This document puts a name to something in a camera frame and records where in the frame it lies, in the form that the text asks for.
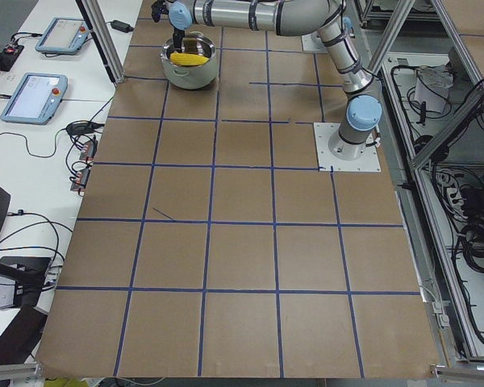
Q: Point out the black monitor stand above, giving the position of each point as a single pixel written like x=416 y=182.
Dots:
x=22 y=278

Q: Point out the aluminium frame post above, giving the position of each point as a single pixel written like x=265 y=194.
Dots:
x=95 y=21

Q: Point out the far teach pendant tablet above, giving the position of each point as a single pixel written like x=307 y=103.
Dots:
x=63 y=36

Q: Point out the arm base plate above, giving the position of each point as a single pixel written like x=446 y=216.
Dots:
x=313 y=44
x=334 y=155

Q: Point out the pale green cooking pot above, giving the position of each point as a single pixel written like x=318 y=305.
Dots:
x=195 y=77

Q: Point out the yellow corn cob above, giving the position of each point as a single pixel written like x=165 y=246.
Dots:
x=184 y=59

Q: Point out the near teach pendant tablet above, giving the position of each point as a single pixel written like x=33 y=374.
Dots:
x=35 y=99

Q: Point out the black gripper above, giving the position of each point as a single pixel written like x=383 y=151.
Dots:
x=179 y=32

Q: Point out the teach pendant tablet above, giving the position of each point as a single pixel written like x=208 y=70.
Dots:
x=63 y=36
x=35 y=99

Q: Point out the black power adapter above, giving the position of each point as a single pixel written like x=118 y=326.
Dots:
x=122 y=26

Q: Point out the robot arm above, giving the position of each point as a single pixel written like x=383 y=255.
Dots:
x=321 y=22

